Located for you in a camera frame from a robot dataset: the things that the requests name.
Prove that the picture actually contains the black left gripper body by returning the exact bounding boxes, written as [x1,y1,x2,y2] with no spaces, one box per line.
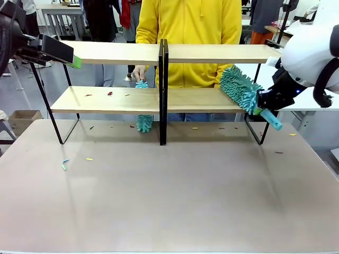
[15,35,55,67]

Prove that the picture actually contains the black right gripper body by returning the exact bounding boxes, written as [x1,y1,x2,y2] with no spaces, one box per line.
[267,67,306,111]

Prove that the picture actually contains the teal microfibre duster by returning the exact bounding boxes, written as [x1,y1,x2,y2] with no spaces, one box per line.
[135,78,155,134]
[219,65,283,132]

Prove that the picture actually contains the person left forearm yellow sleeve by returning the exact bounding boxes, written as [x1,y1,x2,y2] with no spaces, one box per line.
[216,25,243,89]

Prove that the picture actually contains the person right forearm yellow sleeve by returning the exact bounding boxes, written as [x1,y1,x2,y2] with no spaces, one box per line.
[135,22,160,69]

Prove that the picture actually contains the person right hand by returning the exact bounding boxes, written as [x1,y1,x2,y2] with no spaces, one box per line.
[132,65,148,83]

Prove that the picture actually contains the white long table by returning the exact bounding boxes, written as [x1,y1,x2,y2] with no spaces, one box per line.
[234,62,339,125]

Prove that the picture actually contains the bystander in black trousers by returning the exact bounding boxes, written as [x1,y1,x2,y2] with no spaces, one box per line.
[21,0,40,38]

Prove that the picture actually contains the white background table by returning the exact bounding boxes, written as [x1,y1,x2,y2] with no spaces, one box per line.
[39,3,90,41]

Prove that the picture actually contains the bystander in dark coat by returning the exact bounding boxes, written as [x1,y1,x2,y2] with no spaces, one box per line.
[83,0,119,42]

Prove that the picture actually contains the wooden background table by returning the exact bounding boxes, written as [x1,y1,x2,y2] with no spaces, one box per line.
[264,25,293,48]

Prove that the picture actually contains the black stand pole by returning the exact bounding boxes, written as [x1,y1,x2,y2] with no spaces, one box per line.
[275,0,300,46]

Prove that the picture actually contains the bystander grey jacket orange trousers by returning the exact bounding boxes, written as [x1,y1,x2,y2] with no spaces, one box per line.
[249,0,284,45]

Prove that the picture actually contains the brown cardboard box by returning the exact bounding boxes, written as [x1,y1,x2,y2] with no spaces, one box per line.
[7,110,43,137]

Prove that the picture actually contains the red hanging garment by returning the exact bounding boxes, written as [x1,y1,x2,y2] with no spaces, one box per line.
[119,0,132,30]

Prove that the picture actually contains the person in yellow hoodie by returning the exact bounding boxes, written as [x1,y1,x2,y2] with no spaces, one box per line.
[132,0,243,122]

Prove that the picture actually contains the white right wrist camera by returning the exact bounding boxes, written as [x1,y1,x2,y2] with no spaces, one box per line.
[266,56,282,70]

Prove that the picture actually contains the black right arm cable sleeve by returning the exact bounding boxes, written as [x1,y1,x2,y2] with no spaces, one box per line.
[312,26,339,108]

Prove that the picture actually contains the wooden two-tier shelf black frame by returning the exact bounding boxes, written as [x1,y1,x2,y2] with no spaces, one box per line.
[163,39,283,146]
[26,39,165,146]

